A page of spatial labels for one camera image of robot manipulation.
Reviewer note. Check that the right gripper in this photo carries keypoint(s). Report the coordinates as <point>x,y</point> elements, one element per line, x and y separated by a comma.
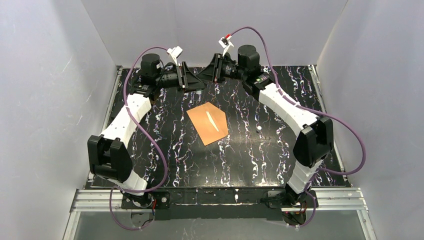
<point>216,67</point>

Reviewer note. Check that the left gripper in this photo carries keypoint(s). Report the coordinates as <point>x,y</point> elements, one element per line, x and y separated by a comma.
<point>181,77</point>

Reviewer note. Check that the beige letter paper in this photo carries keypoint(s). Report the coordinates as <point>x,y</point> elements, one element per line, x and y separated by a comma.
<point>212,121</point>

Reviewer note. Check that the orange brown envelope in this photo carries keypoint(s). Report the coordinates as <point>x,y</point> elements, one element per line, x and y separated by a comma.
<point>202,125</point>

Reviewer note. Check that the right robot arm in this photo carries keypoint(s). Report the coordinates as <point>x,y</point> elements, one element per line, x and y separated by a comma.
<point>314,134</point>

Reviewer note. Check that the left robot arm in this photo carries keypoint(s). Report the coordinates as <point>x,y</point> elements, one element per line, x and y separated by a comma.
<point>108,153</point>

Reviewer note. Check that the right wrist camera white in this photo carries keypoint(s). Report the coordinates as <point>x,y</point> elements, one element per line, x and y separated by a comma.
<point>226,43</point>

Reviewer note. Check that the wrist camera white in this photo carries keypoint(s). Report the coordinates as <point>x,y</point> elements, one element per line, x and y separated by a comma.
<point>226,43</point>
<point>174,53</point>

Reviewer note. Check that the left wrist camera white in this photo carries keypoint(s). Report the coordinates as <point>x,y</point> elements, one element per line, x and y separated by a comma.
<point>174,53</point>

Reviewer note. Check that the aluminium rail frame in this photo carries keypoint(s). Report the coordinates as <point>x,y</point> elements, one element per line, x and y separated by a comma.
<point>220,213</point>

